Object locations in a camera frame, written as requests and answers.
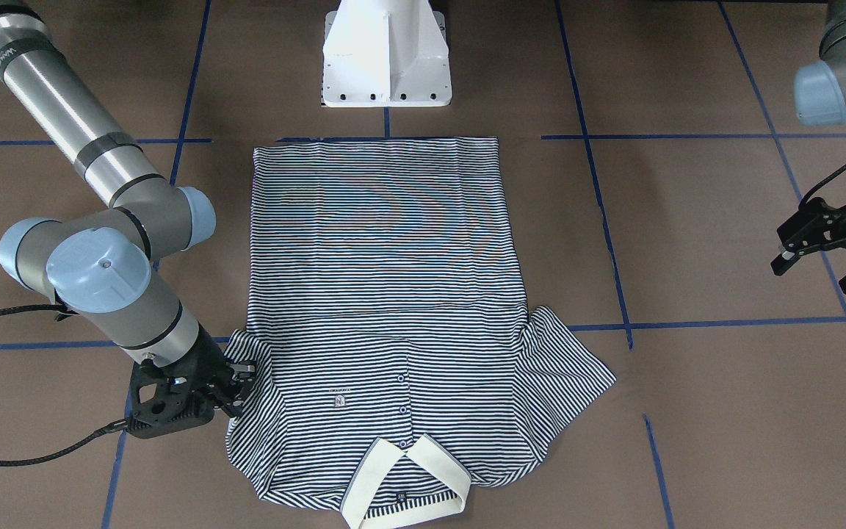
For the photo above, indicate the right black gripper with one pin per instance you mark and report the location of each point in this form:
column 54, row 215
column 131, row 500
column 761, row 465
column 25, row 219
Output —
column 211, row 361

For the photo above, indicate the navy white striped polo shirt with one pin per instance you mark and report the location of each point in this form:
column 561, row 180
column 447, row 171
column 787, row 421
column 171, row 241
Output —
column 399, row 364

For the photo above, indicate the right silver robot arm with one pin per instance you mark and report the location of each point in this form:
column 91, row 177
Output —
column 100, row 266

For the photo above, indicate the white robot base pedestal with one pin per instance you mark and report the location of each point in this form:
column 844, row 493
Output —
column 385, row 54

